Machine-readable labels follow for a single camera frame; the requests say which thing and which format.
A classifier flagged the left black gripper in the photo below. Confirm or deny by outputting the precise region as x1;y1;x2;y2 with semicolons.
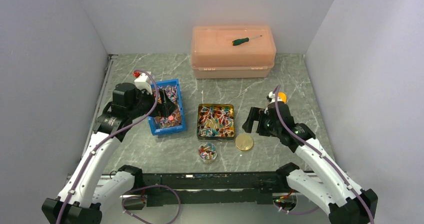
127;87;177;120

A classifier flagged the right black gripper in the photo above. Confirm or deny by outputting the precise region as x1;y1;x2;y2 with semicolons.
242;106;281;137

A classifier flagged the blue plastic candy bin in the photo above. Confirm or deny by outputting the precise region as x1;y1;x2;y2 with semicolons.
148;79;187;136

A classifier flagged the orange plastic scoop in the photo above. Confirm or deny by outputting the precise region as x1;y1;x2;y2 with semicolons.
275;92;287;103

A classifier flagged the gold square candy tin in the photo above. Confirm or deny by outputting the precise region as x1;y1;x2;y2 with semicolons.
196;103;236;140

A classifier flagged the clear glass jar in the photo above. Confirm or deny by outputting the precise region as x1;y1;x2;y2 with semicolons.
198;142;218;164

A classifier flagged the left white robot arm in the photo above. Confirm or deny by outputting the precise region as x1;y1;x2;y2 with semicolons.
41;82;178;224

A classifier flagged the gold round jar lid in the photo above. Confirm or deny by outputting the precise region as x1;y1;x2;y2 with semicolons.
235;133;254;151

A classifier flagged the pink plastic storage box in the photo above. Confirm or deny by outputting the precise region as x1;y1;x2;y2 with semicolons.
191;25;276;79

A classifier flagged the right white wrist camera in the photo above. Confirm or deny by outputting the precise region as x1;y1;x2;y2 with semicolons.
267;91;283;104

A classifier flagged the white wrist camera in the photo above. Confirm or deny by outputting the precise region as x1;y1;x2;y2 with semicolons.
133;71;153;94
267;91;283;104

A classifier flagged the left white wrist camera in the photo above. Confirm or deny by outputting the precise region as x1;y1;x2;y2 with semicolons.
133;71;153;94

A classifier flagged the green handled screwdriver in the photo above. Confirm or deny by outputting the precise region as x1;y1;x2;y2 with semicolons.
231;35;262;46

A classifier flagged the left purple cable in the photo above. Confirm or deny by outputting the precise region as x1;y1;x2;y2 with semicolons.
54;69;182;224

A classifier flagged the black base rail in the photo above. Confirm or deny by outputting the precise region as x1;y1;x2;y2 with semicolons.
124;171;291;207

